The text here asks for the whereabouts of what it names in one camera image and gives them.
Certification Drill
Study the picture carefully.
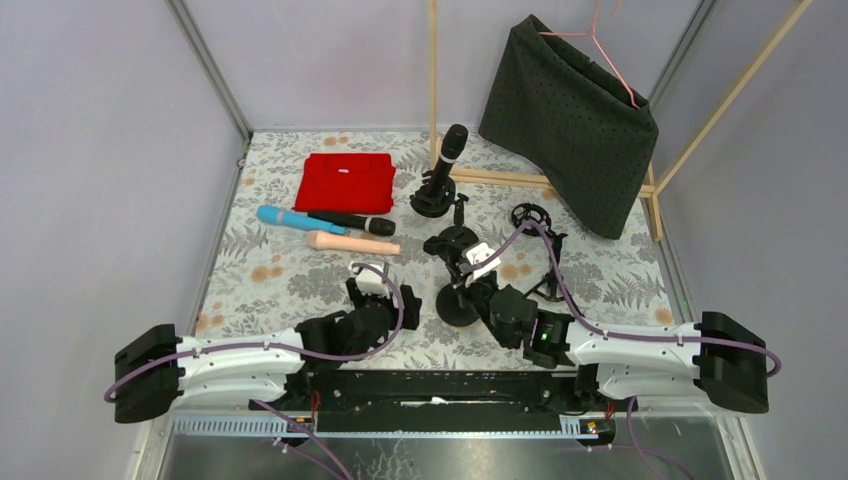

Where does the black clip microphone stand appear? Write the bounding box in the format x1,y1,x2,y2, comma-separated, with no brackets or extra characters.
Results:
423,226,499,327

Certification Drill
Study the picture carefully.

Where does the peach pink microphone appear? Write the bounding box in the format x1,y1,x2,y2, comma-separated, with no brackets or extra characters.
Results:
306,231,401,255

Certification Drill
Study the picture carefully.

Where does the black handheld microphone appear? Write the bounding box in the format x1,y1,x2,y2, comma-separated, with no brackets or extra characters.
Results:
424,124,469,198

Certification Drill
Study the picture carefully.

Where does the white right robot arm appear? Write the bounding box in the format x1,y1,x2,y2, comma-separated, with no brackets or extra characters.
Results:
437,272,770,414

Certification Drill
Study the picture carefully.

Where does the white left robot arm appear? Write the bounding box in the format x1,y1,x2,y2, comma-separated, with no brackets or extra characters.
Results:
104,278,422,424

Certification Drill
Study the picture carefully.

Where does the black round base stand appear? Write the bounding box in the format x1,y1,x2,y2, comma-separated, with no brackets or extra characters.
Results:
437,193,479,249

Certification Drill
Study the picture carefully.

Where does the red folded cloth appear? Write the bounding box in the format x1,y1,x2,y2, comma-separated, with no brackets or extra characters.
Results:
293,152,396,215

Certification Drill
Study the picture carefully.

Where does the blue microphone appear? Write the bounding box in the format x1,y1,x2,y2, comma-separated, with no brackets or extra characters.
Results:
256,205,347,235

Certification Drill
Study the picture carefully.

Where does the dark grey dotted cloth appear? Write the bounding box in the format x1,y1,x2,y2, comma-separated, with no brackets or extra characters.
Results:
478,15,659,240

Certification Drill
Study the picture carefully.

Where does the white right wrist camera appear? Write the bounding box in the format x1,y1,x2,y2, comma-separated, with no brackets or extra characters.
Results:
459,242,501,286

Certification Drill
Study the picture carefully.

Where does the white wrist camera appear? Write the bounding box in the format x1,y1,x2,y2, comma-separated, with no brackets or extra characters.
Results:
349,262,391,297
459,242,501,286

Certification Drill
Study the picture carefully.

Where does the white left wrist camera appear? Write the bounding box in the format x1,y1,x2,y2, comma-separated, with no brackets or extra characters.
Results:
349,262,391,297

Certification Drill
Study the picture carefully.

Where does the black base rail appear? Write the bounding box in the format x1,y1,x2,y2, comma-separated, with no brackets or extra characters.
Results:
249,367,628,442

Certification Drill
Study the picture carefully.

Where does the black tripod shock mount stand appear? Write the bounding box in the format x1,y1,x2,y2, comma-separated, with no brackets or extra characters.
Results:
510,203,567,303

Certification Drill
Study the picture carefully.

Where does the black microphone white ring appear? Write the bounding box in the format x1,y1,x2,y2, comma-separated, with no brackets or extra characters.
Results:
307,209,397,238

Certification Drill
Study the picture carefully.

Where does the wooden rack frame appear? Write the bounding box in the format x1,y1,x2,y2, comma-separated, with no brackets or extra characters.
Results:
428,0,812,242

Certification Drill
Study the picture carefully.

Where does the pink wire hanger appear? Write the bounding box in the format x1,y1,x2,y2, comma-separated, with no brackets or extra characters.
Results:
540,0,640,109

